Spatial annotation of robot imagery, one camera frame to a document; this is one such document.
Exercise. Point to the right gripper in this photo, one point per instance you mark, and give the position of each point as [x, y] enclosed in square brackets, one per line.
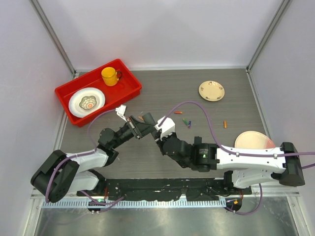
[160, 142]

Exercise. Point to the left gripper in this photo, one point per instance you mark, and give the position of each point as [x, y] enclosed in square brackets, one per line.
[136, 126]

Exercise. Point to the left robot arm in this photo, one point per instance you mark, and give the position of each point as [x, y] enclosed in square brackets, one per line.
[63, 173]

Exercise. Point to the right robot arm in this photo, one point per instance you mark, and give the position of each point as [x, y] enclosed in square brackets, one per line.
[280, 164]

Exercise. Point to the red plastic tray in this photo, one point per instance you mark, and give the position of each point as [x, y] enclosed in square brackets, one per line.
[127, 88]

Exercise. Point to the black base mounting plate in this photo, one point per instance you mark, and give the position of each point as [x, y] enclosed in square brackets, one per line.
[165, 189]

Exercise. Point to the yellow mug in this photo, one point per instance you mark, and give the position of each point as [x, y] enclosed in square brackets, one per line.
[111, 76]

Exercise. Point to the small patterned bowl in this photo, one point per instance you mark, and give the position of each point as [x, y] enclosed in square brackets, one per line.
[88, 102]

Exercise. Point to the cream floral plate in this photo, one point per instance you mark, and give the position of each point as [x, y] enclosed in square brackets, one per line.
[211, 91]

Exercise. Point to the white paper plate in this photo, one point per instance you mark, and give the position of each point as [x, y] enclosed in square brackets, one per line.
[75, 99]

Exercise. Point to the pink white plate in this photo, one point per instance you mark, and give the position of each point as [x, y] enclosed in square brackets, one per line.
[253, 140]

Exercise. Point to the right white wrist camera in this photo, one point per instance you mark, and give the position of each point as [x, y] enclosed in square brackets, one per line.
[166, 129]

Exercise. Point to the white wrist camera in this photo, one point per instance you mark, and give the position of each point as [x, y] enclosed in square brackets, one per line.
[120, 111]
[166, 129]

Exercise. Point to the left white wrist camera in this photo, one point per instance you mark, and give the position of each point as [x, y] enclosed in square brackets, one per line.
[120, 111]

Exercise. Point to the white slotted cable duct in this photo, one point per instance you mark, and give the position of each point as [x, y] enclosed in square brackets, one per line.
[181, 203]

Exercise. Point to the left aluminium frame post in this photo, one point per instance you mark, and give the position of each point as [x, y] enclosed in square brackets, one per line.
[52, 34]

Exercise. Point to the aluminium frame post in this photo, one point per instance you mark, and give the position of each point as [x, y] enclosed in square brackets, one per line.
[284, 5]
[52, 34]

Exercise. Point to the right aluminium frame post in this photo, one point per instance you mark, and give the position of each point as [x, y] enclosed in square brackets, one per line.
[284, 5]

